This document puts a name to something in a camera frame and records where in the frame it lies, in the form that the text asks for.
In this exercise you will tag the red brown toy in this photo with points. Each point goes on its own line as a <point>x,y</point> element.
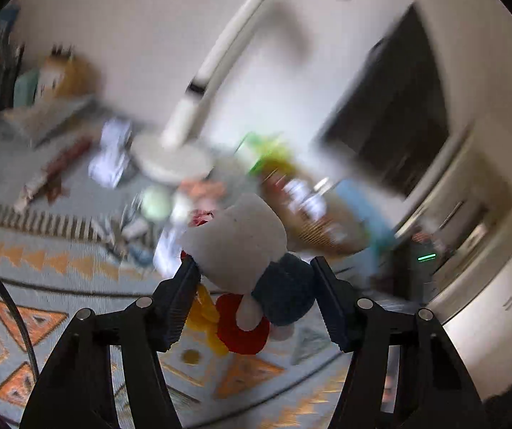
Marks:
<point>54,170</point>

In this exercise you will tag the dark cabinet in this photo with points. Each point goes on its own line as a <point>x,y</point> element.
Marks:
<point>394,120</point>

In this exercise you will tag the green plastic bag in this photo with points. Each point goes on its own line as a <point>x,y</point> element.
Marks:
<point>264,152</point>

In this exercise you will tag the patterned table cloth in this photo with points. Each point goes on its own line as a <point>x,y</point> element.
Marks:
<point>81,250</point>

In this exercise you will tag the white drawer cabinet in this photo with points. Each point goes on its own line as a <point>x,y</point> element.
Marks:
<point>484,232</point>

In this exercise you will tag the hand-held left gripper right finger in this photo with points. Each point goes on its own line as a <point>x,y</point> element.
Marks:
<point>334,308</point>

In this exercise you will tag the black pen holder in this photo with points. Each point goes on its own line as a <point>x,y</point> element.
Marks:
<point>5,80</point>

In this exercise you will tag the white cat plush toy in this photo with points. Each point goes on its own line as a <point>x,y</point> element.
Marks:
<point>238,241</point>

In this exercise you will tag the folded grey-green cloth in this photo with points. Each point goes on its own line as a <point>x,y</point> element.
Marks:
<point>45,116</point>

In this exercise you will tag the white desk lamp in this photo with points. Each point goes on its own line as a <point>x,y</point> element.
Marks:
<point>180,161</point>

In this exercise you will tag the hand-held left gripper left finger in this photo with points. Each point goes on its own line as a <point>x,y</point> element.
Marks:
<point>180,304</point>

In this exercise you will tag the teal container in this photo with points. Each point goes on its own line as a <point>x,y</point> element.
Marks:
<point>25,89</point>

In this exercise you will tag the brown woven basket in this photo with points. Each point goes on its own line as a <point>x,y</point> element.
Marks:
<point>327,237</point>

